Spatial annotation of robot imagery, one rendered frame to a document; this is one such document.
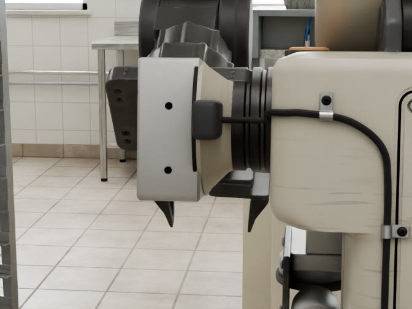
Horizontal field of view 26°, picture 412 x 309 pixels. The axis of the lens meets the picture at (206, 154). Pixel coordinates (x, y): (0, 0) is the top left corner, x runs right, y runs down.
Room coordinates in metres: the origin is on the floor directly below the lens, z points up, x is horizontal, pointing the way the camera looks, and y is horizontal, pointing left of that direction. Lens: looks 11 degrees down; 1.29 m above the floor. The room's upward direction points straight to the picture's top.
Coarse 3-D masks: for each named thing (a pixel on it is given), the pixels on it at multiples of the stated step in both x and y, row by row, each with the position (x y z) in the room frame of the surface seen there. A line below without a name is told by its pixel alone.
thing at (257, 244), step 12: (264, 216) 2.94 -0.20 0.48; (252, 228) 2.95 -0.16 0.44; (264, 228) 2.94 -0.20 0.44; (252, 240) 2.95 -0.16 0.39; (264, 240) 2.94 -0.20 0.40; (252, 252) 2.95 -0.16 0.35; (264, 252) 2.94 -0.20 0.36; (252, 264) 2.95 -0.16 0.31; (264, 264) 2.94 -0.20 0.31; (252, 276) 2.95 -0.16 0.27; (264, 276) 2.94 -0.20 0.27; (252, 288) 2.95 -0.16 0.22; (264, 288) 2.94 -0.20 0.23; (252, 300) 2.95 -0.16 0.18; (264, 300) 2.94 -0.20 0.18
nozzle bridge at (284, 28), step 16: (256, 16) 2.95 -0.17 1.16; (272, 16) 2.94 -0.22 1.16; (288, 16) 2.93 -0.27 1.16; (304, 16) 2.92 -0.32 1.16; (256, 32) 2.95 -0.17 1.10; (272, 32) 3.02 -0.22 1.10; (288, 32) 3.01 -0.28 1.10; (304, 32) 3.00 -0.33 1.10; (256, 48) 2.95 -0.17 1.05; (272, 48) 3.01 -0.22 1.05; (288, 48) 3.01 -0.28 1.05; (256, 64) 3.05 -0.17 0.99
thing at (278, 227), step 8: (272, 216) 2.25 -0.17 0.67; (272, 224) 2.24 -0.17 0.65; (280, 224) 2.24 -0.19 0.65; (272, 232) 2.24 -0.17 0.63; (280, 232) 2.24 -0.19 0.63; (272, 240) 2.24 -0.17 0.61; (280, 240) 2.24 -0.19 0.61; (272, 248) 2.24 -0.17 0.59; (280, 248) 2.24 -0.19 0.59; (272, 256) 2.24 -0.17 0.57; (272, 264) 2.24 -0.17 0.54; (272, 272) 2.24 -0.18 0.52; (272, 280) 2.24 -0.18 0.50; (272, 288) 2.24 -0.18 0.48; (280, 288) 2.24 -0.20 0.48; (272, 296) 2.24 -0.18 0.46; (280, 296) 2.24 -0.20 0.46; (336, 296) 2.21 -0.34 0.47; (272, 304) 2.24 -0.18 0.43; (280, 304) 2.24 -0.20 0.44
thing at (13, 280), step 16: (0, 0) 2.30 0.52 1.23; (0, 16) 2.29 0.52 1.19; (0, 48) 2.29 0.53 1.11; (0, 80) 2.29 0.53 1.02; (0, 96) 2.29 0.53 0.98; (0, 112) 2.30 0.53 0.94; (0, 128) 2.30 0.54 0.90; (0, 160) 2.30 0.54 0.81; (0, 192) 2.30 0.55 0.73; (0, 224) 2.30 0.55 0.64; (16, 256) 2.32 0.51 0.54; (16, 272) 2.31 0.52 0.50; (16, 288) 2.31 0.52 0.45; (16, 304) 2.31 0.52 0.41
